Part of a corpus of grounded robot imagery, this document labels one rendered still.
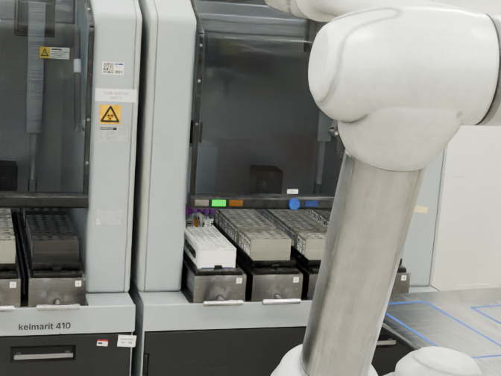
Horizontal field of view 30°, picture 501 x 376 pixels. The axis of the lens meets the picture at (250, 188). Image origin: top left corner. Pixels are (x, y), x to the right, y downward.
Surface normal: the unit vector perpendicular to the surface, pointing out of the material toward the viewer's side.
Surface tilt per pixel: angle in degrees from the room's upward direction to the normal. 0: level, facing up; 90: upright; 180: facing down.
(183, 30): 90
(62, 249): 90
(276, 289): 90
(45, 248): 90
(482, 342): 0
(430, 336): 0
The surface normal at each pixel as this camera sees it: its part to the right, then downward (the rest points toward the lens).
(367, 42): -0.16, -0.28
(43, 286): 0.28, 0.21
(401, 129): 0.00, 0.64
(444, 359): 0.18, -0.97
